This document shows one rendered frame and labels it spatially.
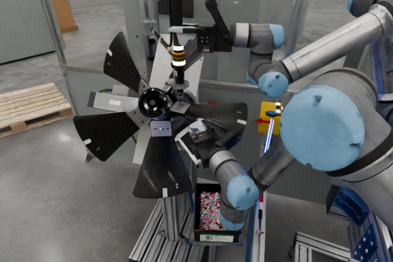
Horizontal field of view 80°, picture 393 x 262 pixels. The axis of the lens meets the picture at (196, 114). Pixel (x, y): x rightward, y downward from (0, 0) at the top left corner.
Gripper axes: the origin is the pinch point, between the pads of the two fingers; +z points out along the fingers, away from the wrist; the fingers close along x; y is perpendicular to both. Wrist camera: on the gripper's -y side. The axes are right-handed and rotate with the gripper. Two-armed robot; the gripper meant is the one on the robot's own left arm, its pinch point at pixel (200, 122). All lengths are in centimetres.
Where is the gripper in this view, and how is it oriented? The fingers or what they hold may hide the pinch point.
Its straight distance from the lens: 84.7
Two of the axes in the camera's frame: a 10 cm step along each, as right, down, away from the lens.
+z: -3.6, -4.9, 8.0
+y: -9.3, 2.7, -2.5
